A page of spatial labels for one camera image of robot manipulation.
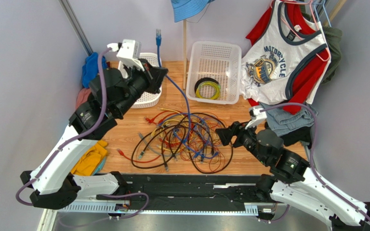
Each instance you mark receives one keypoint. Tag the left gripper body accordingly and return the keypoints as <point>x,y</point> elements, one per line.
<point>146,78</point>

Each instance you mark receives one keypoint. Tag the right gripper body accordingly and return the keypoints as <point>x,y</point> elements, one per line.
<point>232,135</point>

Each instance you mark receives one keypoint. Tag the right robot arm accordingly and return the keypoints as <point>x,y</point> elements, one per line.
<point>292,180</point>

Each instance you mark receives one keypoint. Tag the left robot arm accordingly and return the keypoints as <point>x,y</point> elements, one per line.
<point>53,184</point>

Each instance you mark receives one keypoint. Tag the left white basket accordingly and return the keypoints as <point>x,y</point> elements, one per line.
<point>147,99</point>

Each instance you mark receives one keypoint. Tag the white basket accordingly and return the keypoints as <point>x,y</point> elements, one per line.
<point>214,72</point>
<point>147,99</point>

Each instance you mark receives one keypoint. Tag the folded blue jeans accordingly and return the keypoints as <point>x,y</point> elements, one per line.
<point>283,122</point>

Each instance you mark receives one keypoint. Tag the blue cloth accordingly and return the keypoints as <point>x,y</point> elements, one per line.
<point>90,69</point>

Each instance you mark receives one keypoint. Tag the black garment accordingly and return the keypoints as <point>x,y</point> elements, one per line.
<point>301,134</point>

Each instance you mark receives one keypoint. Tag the pink cloth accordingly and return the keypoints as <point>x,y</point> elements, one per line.
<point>82,97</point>

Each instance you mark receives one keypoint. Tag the white motorcycle tank top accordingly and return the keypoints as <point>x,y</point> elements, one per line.
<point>288,57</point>

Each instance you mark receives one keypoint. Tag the right white basket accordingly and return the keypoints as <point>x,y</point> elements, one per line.
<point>214,72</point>

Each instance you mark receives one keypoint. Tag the blue bucket hat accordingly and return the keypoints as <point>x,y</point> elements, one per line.
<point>184,9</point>

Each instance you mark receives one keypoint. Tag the yellow cloth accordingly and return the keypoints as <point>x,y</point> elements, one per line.
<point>90,162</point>

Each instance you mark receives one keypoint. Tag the aluminium corner profile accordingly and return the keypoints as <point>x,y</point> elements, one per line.
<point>69,12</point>

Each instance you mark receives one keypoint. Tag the green garment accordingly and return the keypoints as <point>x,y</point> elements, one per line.
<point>333,37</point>

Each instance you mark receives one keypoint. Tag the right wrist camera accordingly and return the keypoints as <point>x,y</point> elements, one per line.
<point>258,115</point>

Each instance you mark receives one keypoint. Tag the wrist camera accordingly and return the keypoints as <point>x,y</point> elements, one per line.
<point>258,115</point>
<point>128,52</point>

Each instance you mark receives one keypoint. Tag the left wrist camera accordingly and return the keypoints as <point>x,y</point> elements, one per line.
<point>128,52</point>

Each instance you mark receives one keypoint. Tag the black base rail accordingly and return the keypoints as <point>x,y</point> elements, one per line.
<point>192,193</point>

